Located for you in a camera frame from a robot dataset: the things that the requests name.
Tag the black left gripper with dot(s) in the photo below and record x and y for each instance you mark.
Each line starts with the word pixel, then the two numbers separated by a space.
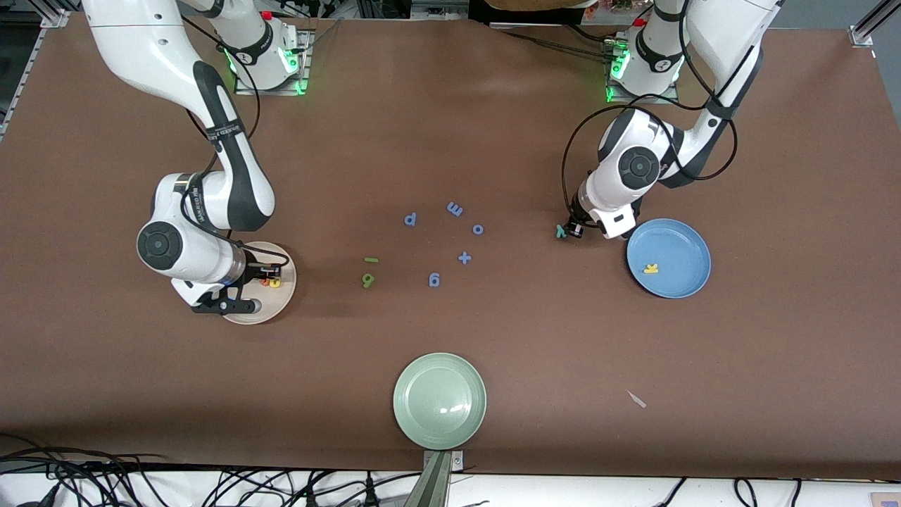
pixel 576 224

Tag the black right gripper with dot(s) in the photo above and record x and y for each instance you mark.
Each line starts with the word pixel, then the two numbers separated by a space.
pixel 254 273

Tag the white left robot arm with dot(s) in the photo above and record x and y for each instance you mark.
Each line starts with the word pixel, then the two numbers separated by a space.
pixel 725 42

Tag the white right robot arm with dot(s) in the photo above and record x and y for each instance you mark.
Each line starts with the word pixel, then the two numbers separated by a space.
pixel 141 42

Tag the beige round plate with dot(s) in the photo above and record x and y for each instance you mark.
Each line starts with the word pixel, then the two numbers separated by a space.
pixel 264 310

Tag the blue round plate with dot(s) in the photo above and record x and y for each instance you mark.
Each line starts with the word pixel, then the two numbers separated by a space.
pixel 676 271

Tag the blue foam letter m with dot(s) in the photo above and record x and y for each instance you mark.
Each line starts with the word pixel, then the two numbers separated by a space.
pixel 455 210

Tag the brown table cover sheet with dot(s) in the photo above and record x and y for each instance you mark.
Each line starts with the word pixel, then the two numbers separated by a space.
pixel 141 387

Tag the white tape scrap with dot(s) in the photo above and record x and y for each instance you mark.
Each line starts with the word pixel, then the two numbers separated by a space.
pixel 637 400

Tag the mint green round plate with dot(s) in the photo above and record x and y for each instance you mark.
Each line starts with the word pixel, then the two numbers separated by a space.
pixel 440 401

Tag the tan cardboard box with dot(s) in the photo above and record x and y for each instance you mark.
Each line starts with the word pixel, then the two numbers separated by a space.
pixel 887 501

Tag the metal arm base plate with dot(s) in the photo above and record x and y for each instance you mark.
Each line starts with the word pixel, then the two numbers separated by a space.
pixel 308 46
pixel 640 100

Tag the metal pole bracket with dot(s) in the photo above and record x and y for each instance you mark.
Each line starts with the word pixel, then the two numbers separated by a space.
pixel 457 461

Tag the metal camera pole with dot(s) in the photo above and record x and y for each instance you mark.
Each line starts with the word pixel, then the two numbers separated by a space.
pixel 433 486

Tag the aluminium frame rail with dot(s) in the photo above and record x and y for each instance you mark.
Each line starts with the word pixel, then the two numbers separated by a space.
pixel 880 14
pixel 21 77

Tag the aluminium frame corner bracket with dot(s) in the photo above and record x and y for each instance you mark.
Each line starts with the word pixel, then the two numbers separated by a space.
pixel 860 35
pixel 56 19

